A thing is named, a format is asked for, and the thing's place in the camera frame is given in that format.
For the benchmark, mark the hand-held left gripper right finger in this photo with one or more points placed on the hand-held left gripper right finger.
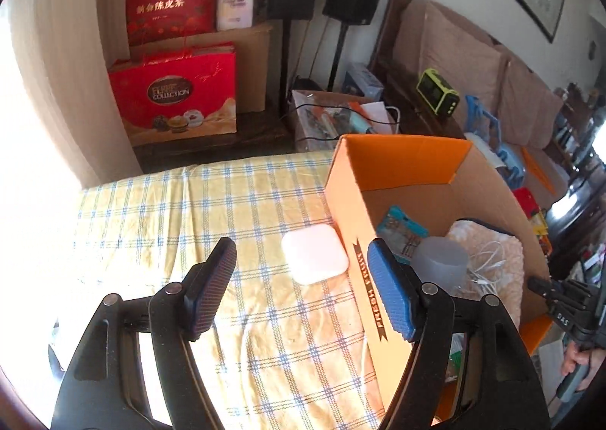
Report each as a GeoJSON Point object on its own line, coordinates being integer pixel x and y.
{"type": "Point", "coordinates": [390, 290]}

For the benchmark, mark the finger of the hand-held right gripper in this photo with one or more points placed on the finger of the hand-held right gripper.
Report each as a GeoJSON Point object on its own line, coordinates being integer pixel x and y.
{"type": "Point", "coordinates": [549, 292]}

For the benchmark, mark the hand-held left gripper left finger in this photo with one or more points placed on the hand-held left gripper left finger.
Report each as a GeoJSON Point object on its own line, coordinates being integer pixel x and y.
{"type": "Point", "coordinates": [213, 288]}

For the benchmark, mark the translucent plastic cup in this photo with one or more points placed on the translucent plastic cup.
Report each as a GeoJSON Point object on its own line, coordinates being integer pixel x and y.
{"type": "Point", "coordinates": [440, 266]}

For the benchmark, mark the teal snack packet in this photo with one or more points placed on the teal snack packet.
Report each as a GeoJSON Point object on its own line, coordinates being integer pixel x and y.
{"type": "Point", "coordinates": [402, 228]}

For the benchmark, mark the white square box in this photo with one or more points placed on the white square box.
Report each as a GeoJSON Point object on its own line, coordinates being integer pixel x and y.
{"type": "Point", "coordinates": [315, 255]}

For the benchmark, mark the orange cardboard box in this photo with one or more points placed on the orange cardboard box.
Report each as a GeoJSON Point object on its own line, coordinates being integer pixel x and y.
{"type": "Point", "coordinates": [350, 183]}

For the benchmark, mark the person's right hand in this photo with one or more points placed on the person's right hand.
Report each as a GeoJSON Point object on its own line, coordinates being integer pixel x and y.
{"type": "Point", "coordinates": [577, 361]}

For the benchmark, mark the beige fluffy plush cloth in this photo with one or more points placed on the beige fluffy plush cloth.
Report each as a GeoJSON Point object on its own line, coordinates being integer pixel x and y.
{"type": "Point", "coordinates": [509, 264]}

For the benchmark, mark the yellow plaid tablecloth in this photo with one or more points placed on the yellow plaid tablecloth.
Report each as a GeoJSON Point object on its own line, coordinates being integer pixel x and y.
{"type": "Point", "coordinates": [165, 221]}

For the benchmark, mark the red tin box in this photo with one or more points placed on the red tin box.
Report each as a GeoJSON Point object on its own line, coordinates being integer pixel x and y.
{"type": "Point", "coordinates": [525, 201]}

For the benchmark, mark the orange mesh mat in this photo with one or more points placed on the orange mesh mat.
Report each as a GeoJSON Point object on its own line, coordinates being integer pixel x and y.
{"type": "Point", "coordinates": [537, 169]}

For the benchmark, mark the dark wooden bench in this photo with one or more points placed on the dark wooden bench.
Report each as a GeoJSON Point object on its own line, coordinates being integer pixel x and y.
{"type": "Point", "coordinates": [213, 155]}

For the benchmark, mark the white handheld massager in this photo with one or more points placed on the white handheld massager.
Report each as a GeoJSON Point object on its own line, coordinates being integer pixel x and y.
{"type": "Point", "coordinates": [480, 146]}

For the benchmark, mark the small beige sofa cushion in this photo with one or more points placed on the small beige sofa cushion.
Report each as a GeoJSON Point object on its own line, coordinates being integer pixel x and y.
{"type": "Point", "coordinates": [530, 103]}

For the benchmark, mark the red chocolate gift box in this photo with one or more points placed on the red chocolate gift box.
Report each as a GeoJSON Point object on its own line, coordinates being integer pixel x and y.
{"type": "Point", "coordinates": [173, 96]}

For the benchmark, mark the green and black portable device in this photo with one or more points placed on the green and black portable device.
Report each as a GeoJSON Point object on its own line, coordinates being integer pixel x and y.
{"type": "Point", "coordinates": [438, 93]}

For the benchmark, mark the blue and white carton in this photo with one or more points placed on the blue and white carton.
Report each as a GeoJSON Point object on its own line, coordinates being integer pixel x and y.
{"type": "Point", "coordinates": [362, 82]}

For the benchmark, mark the brown wooden sofa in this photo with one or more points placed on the brown wooden sofa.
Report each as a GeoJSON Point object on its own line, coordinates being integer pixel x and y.
{"type": "Point", "coordinates": [393, 70]}

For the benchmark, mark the brown cardboard box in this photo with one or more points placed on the brown cardboard box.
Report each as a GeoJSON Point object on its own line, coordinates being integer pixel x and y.
{"type": "Point", "coordinates": [253, 65]}

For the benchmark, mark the black speaker stand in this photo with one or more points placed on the black speaker stand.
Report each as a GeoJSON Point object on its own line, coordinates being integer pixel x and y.
{"type": "Point", "coordinates": [285, 65]}
{"type": "Point", "coordinates": [338, 56]}

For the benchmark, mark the large beige sofa cushion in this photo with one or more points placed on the large beige sofa cushion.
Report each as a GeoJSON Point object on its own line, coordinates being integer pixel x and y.
{"type": "Point", "coordinates": [454, 51]}

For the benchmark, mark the white curtain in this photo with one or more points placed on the white curtain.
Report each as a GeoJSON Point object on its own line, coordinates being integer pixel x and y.
{"type": "Point", "coordinates": [61, 56]}

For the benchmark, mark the red paper gift bag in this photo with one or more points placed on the red paper gift bag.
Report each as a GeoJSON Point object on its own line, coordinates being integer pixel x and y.
{"type": "Point", "coordinates": [170, 4]}

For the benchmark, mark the pink tissue pack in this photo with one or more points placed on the pink tissue pack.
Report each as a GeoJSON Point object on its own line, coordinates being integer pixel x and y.
{"type": "Point", "coordinates": [236, 1]}

